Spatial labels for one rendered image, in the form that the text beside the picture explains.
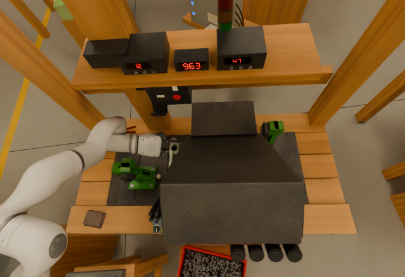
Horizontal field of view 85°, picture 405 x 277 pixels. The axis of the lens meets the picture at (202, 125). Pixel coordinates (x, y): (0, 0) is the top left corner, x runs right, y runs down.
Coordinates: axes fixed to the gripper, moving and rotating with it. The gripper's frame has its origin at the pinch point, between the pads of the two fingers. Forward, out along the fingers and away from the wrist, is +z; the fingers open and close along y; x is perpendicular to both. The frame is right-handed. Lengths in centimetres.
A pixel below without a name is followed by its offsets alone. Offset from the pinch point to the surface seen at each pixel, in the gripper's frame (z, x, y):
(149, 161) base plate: -11.5, 27.6, -24.0
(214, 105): 18.7, 9.2, 18.7
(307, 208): 72, -8, -26
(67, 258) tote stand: -55, 15, -86
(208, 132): 15.7, -0.6, 8.2
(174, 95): -1.6, -4.2, 24.5
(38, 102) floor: -158, 197, -47
